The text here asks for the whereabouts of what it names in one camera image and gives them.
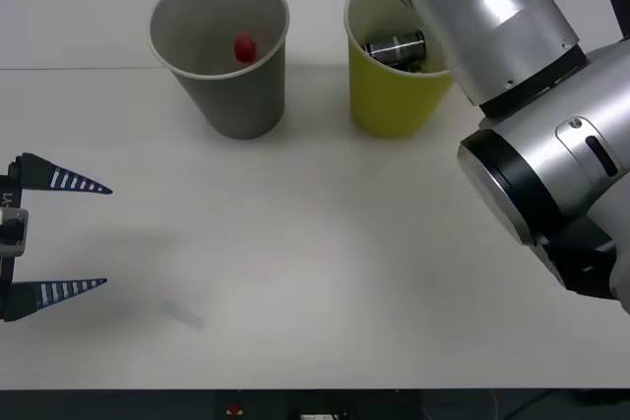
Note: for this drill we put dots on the red button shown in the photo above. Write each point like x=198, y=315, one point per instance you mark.
x=234, y=410

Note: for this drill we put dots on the clear bottle with red cap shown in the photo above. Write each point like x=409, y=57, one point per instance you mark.
x=245, y=48

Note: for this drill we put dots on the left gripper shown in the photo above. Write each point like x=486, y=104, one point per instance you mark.
x=14, y=194

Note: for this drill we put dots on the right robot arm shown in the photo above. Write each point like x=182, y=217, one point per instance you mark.
x=492, y=31

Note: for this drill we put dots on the grey plastic bin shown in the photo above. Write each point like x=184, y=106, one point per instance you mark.
x=236, y=105

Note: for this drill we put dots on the yellow-green plastic bin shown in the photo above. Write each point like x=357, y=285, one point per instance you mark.
x=389, y=105

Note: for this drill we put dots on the black drink can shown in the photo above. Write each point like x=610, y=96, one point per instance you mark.
x=396, y=47

